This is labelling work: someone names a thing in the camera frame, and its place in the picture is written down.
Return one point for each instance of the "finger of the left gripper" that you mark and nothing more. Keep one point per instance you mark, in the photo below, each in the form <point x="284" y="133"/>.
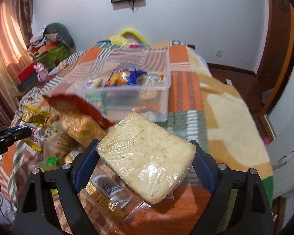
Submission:
<point x="8" y="136"/>

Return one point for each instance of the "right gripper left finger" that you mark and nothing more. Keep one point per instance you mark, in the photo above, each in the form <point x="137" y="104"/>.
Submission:
<point x="36" y="213"/>

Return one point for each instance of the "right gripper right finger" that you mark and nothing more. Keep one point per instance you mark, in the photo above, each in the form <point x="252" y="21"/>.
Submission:
<point x="251" y="213"/>

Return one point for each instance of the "red-topped fried snack bag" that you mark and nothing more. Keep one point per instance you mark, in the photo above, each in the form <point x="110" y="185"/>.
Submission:
<point x="78" y="119"/>

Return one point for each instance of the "pale cracker block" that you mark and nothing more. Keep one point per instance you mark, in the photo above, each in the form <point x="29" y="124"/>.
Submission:
<point x="149" y="159"/>

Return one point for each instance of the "yellow foil snack packet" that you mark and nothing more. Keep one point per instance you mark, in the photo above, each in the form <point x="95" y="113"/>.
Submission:
<point x="37" y="121"/>

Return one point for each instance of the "red gift box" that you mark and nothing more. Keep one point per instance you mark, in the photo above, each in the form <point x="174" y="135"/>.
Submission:
<point x="26" y="77"/>

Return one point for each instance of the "barcode clear snack packet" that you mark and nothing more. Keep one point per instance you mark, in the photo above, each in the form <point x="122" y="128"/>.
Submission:
<point x="113" y="198"/>

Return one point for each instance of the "pink plush toy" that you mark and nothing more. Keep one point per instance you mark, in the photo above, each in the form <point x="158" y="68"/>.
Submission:
<point x="42" y="72"/>

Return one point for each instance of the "white sticker cabinet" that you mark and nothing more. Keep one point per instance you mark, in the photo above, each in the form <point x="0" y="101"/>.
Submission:
<point x="281" y="149"/>

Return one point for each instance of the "green box clutter pile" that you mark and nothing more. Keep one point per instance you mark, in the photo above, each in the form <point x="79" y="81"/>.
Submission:
<point x="51" y="46"/>

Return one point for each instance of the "patchwork orange green blanket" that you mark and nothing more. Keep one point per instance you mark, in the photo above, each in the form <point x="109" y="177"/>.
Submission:
<point x="200" y="108"/>

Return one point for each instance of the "pink orange curtain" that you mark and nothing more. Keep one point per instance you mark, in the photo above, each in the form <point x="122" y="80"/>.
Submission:
<point x="15" y="33"/>

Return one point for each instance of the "clear plastic storage bin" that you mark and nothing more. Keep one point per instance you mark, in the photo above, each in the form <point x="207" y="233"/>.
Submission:
<point x="149" y="98"/>

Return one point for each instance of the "blue chips packet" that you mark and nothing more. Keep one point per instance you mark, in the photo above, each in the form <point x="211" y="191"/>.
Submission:
<point x="124" y="77"/>

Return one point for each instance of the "brown wooden wardrobe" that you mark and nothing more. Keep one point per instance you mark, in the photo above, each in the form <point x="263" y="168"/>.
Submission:
<point x="277" y="61"/>

